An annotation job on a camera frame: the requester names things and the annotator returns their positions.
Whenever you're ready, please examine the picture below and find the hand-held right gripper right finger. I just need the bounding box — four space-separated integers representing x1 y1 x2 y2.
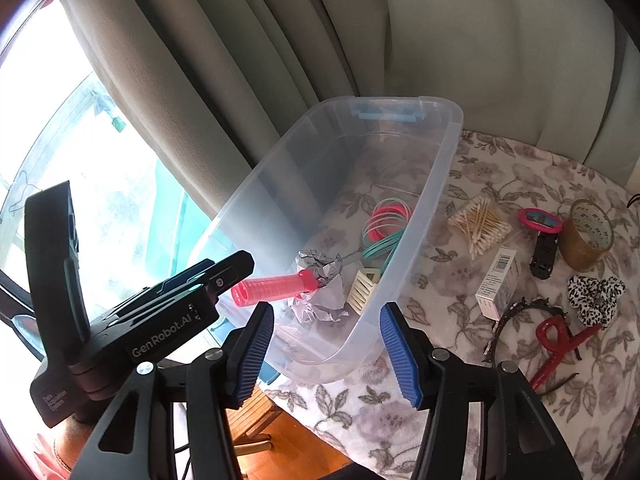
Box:
379 301 583 480

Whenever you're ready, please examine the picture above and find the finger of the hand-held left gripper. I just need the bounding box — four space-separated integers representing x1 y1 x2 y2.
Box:
114 259 217 307
99 250 256 322

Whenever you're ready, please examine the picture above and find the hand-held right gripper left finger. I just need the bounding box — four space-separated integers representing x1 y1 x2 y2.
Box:
70 301 276 480

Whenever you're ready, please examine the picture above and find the pink hair roller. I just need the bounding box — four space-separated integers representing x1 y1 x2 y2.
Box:
231 267 321 308

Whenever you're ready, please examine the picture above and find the white hair claw clip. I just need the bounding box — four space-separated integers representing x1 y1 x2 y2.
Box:
346 268 382 316

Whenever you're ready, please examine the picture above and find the clear plastic storage container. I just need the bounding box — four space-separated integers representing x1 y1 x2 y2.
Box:
187 95 463 386

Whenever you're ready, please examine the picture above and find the white paper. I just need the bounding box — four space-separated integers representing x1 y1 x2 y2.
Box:
287 250 351 328

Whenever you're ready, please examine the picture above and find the bundle of teal hair ties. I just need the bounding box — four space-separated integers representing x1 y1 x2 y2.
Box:
361 210 408 276

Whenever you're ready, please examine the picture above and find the bundle of pink hair ties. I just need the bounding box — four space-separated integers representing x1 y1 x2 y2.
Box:
362 198 412 246

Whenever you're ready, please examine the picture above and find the brown packing tape roll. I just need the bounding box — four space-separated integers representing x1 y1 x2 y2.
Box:
557 199 615 271

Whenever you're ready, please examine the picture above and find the person's left forearm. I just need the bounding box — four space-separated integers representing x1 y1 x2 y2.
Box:
32 410 106 480

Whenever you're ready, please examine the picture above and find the wooden stool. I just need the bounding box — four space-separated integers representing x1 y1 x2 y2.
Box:
220 385 286 461

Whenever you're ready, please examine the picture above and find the black jewelled headband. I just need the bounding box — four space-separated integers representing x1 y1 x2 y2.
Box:
482 297 581 395

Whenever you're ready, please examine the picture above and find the small white cardboard box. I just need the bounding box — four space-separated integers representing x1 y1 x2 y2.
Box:
475 246 521 321

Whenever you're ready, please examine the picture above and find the window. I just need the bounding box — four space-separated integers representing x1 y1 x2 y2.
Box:
0 0 216 311

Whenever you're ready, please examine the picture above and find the red hair claw clip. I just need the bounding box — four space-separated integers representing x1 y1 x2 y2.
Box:
527 316 603 392

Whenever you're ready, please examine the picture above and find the pack of cotton swabs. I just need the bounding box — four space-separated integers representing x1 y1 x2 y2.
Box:
447 195 513 261

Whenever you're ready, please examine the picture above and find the black toy car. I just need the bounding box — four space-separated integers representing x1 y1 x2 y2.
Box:
530 232 558 280

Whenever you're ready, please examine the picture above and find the pink oval pocket mirror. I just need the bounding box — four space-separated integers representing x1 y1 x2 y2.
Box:
517 207 563 235

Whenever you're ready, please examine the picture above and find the leopard print scrunchie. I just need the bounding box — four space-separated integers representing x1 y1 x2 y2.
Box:
567 275 627 331

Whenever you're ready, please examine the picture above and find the grey curtain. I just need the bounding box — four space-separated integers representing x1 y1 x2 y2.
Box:
55 0 393 221

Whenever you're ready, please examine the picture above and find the pale green curtain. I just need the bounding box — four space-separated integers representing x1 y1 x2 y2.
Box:
380 0 640 191

